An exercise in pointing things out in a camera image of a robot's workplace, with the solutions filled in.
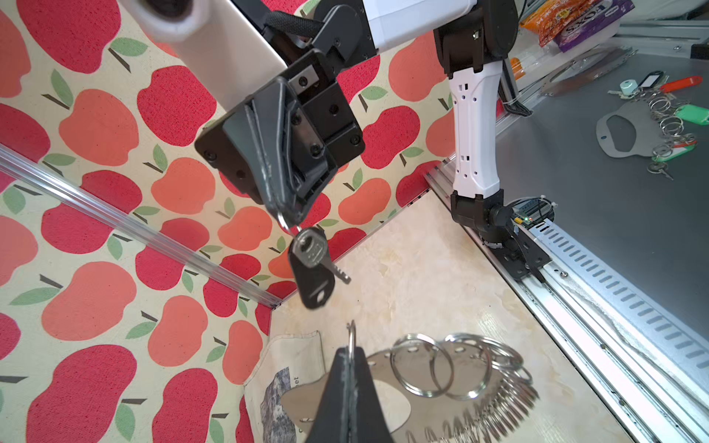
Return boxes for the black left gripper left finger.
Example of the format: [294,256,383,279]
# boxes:
[306,347,355,443]

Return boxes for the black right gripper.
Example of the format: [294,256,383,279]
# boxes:
[195,50,364,227]

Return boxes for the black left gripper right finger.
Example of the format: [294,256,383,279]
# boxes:
[350,347,393,443]

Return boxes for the metal key organizer plate with rings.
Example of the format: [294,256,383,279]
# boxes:
[282,324,540,442]

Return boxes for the key with black tag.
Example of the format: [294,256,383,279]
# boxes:
[287,226,352,310]

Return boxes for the spare key plate with keys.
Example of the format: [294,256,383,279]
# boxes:
[596,71,703,179]

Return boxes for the beige canvas tote bag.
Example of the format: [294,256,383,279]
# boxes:
[245,332,325,442]

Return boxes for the snack packets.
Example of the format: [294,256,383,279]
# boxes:
[521,0,635,53]

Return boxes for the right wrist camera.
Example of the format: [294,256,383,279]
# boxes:
[121,1,287,111]

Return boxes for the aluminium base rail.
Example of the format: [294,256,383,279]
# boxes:
[425,165,709,443]

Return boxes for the perforated cable tray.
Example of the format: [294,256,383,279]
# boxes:
[531,218,709,378]

